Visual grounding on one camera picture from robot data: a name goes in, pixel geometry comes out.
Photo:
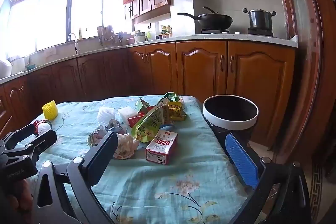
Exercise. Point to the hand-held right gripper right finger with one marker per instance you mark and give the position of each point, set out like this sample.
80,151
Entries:
240,161

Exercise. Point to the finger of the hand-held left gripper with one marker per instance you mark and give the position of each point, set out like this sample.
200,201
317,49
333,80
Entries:
19,134
43,142

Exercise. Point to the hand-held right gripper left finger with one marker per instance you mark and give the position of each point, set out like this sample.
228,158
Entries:
102,154

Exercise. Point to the red and white wrapper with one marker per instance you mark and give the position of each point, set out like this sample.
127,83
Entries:
43,128

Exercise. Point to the colourful paper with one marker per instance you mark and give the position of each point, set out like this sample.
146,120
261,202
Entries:
97,136

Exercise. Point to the beige tissue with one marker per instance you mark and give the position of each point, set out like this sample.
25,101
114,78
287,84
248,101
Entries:
126,146

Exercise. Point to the grey paper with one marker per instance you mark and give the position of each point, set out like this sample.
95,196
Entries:
115,127

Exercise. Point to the yellow foam fruit net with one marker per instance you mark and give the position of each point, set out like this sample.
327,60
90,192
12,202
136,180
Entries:
50,111

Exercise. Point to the white frying pan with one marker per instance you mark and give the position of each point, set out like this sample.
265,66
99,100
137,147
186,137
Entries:
231,124

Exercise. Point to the white foam fruit net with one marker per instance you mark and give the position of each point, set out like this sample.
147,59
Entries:
106,115

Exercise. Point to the white foam block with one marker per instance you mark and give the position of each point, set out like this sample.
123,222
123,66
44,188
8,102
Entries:
126,113

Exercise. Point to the red snack packet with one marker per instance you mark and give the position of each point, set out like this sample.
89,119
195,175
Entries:
136,119

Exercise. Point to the large green snack bag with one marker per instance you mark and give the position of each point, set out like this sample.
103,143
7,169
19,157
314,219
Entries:
149,124

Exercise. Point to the red and white carton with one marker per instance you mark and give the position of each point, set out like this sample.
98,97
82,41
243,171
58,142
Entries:
161,146

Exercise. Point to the green drink carton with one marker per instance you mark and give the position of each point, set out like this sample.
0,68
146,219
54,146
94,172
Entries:
141,106

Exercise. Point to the yellow snack packet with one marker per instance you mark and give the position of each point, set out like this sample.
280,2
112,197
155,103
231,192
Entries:
176,109

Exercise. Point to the crushed green can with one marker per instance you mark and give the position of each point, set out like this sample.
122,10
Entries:
170,96

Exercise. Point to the person's left hand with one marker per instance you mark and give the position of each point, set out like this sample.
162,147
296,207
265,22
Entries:
23,195

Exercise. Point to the white rice cooker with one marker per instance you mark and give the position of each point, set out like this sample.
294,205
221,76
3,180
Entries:
5,67

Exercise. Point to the white kitchen appliance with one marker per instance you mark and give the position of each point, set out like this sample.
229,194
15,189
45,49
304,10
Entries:
18,64

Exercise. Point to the blue floral tablecloth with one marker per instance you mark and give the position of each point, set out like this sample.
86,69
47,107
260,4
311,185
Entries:
170,182

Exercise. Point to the wooden base cabinets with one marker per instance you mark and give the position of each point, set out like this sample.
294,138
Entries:
202,69

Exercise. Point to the chrome sink faucet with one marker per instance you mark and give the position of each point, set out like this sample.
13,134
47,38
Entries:
76,43

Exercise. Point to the kitchen utensil rack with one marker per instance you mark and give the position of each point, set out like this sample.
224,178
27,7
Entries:
106,35

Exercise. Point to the stone kitchen countertop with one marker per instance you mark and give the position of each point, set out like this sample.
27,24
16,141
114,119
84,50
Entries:
236,40

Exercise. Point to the kitchen window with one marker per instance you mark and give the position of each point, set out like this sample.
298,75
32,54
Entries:
52,16

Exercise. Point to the white electric cooker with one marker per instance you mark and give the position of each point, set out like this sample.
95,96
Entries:
140,36

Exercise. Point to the black gas stove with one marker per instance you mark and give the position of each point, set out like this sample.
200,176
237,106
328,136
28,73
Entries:
215,31

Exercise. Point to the row of condiment bottles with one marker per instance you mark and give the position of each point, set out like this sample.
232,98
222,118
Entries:
164,32

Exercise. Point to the black wok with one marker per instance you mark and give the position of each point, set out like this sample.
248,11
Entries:
215,20

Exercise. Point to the steel cooking pot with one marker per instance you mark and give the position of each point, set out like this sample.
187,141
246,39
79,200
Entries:
260,19

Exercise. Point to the wooden door frame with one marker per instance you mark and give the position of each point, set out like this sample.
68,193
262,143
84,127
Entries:
309,56

